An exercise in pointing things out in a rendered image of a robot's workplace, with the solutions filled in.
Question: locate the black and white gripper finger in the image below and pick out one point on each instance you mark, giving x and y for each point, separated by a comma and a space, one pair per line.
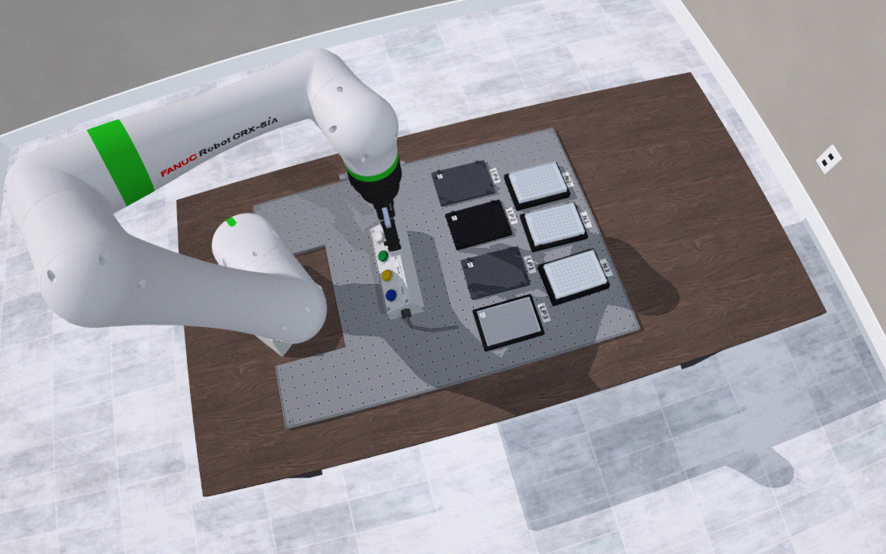
390, 231

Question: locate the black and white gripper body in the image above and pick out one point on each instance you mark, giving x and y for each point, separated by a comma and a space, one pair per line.
383, 201

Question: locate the white operator button panel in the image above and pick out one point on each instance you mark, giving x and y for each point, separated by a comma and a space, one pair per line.
398, 278

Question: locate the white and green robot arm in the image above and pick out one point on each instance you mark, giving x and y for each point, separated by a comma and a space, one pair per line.
94, 274

